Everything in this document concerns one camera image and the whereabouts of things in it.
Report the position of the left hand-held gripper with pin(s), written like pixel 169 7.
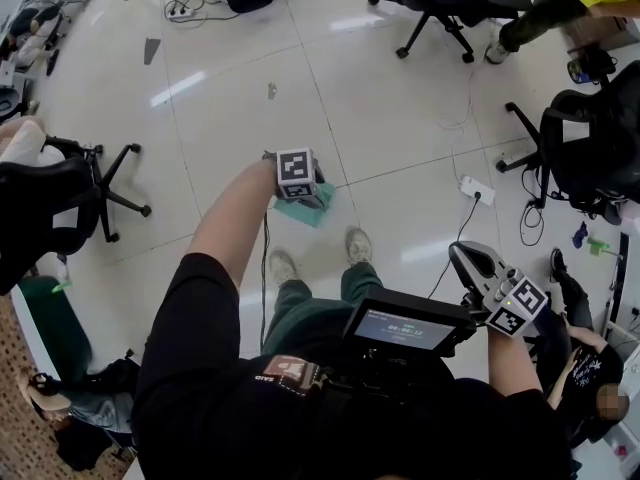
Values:
pixel 296 173

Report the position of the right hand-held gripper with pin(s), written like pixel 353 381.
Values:
pixel 515 308

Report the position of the green dustpan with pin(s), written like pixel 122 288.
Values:
pixel 305 214

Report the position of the person's right forearm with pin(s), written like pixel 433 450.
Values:
pixel 515 363

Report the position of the person's left forearm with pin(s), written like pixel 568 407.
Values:
pixel 235 213

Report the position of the white power strip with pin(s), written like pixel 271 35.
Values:
pixel 477 189
pixel 181 14

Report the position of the small grey floor object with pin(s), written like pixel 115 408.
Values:
pixel 272 90

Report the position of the black chest display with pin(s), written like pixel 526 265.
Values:
pixel 405 325

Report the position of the person's left shoe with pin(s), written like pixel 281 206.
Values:
pixel 282 268

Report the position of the person's shoe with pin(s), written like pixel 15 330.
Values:
pixel 282 268
pixel 359 245

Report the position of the person's right shoe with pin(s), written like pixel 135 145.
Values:
pixel 359 245

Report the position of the blue rag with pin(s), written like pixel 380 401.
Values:
pixel 580 235

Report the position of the person's right leg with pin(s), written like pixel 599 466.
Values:
pixel 362 285

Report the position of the person's leg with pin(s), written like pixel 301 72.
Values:
pixel 300 313
pixel 362 285

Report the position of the person's left leg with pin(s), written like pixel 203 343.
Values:
pixel 300 313

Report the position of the black chest harness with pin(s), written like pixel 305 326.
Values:
pixel 360 373

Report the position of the grey floor scrap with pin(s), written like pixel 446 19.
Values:
pixel 151 50

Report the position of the person's torso black shirt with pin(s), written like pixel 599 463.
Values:
pixel 225 408

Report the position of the wooden desk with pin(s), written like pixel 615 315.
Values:
pixel 600 33

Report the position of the green white-topped cabinet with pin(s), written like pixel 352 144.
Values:
pixel 50 328

